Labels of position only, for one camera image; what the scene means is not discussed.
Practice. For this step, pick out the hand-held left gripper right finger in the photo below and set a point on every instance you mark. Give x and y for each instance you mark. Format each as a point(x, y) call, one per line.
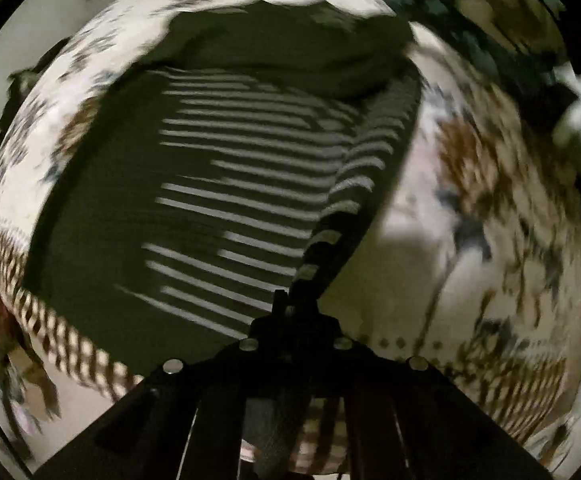
point(316, 331)

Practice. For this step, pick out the brown patterned cloth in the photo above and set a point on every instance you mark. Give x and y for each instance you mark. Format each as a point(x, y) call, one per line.
point(15, 360)

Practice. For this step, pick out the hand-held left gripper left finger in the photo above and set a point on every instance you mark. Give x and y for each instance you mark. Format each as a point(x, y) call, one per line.
point(264, 331)

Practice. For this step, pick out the dark striped small garment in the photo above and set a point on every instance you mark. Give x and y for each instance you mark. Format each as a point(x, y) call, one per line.
point(250, 175)

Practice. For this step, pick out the white brown patterned blanket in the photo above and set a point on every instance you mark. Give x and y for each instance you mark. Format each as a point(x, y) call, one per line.
point(470, 260)

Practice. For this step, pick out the dark green printed cloth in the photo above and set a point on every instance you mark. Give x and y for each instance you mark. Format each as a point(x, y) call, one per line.
point(435, 5)

